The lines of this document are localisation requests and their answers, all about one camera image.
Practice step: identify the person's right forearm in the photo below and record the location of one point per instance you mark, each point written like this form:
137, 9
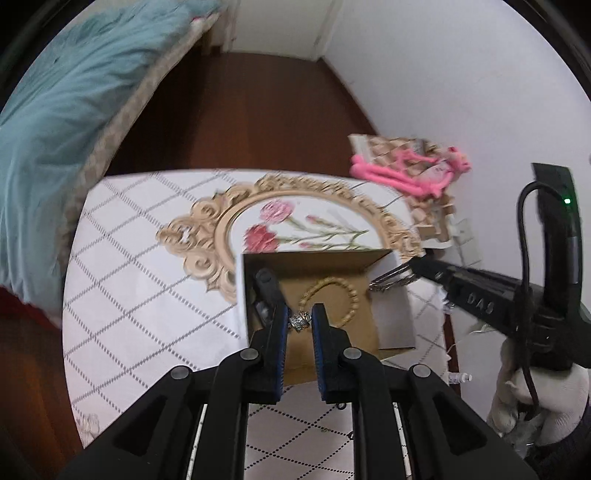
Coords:
570, 454

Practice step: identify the person's right hand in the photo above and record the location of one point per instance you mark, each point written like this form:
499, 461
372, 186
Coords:
563, 392

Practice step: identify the black hair clip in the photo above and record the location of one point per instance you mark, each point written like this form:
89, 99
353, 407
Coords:
265, 284

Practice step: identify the beige checkered bag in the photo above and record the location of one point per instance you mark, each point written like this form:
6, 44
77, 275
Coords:
429, 217

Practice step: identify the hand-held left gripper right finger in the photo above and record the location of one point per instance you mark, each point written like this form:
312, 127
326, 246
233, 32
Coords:
318, 344

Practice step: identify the cardboard box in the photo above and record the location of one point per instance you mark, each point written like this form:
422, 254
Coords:
295, 364

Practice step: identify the small white bottle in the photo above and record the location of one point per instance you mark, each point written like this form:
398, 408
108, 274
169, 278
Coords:
461, 378

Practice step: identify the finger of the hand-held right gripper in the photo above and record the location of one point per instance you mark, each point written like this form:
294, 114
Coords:
431, 268

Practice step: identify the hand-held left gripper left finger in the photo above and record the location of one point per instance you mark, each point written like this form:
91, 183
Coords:
278, 344

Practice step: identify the red cloth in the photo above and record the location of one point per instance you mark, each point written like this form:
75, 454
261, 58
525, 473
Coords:
23, 307

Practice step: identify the pink plush toy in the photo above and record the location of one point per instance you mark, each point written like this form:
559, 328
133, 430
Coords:
392, 175

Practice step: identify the teal blanket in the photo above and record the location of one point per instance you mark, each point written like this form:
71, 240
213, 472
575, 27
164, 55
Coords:
60, 92

